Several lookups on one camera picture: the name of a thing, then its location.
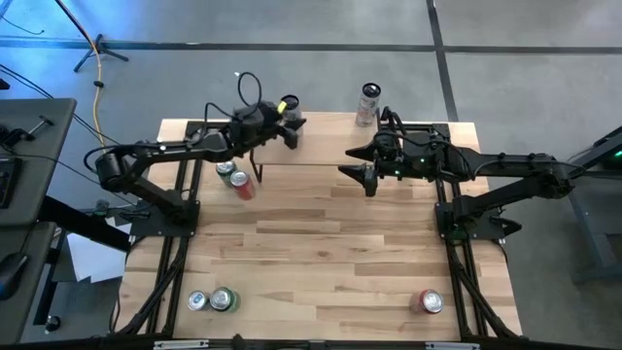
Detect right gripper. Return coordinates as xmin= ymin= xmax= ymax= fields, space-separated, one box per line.
xmin=337 ymin=130 xmax=441 ymax=198

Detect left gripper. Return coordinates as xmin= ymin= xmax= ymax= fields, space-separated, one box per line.
xmin=227 ymin=117 xmax=308 ymax=151

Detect tall white slim beverage can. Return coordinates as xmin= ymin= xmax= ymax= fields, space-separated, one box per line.
xmin=355 ymin=82 xmax=383 ymax=128
xmin=280 ymin=93 xmax=303 ymax=123

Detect red can blue white logo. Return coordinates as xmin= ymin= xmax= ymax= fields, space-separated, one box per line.
xmin=408 ymin=288 xmax=445 ymax=316

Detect blue silver energy drink can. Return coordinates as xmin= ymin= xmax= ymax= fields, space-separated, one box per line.
xmin=187 ymin=290 xmax=211 ymax=312

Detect red soda can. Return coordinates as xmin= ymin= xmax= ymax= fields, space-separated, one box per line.
xmin=229 ymin=169 xmax=258 ymax=202

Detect green soda can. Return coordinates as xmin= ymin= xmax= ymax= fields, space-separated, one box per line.
xmin=209 ymin=286 xmax=242 ymax=314
xmin=215 ymin=159 xmax=239 ymax=189

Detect black tripod stand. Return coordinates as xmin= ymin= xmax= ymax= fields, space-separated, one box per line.
xmin=53 ymin=0 xmax=130 ymax=74

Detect white paper sheets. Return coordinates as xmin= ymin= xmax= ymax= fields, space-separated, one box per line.
xmin=66 ymin=221 xmax=135 ymax=284

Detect grey office desk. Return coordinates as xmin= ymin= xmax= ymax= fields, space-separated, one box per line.
xmin=0 ymin=222 xmax=58 ymax=346
xmin=0 ymin=97 xmax=78 ymax=228

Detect black desk clamp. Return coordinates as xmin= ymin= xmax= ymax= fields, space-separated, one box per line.
xmin=0 ymin=115 xmax=55 ymax=147

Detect black keyboard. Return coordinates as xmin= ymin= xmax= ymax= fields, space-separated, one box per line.
xmin=0 ymin=157 xmax=23 ymax=210

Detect black computer mouse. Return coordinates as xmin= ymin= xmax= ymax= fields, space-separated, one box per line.
xmin=0 ymin=252 xmax=29 ymax=301

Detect wooden shelf black metal frame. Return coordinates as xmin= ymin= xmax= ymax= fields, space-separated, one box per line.
xmin=248 ymin=110 xmax=390 ymax=185

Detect wrist camera with yellow label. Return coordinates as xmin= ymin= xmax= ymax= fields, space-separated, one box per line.
xmin=235 ymin=99 xmax=289 ymax=128

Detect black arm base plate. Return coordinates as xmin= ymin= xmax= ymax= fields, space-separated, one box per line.
xmin=129 ymin=199 xmax=201 ymax=239
xmin=434 ymin=199 xmax=506 ymax=242

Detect black aluminium table frame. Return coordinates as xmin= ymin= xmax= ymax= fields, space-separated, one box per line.
xmin=114 ymin=119 xmax=525 ymax=350

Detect silver metal bracket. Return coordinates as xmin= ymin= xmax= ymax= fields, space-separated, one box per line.
xmin=425 ymin=341 xmax=481 ymax=350
xmin=153 ymin=339 xmax=210 ymax=350

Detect yellow floor cable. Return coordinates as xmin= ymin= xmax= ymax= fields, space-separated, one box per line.
xmin=93 ymin=46 xmax=107 ymax=147

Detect black diagonal frame strut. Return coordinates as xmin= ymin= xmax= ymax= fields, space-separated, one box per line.
xmin=37 ymin=195 xmax=132 ymax=253

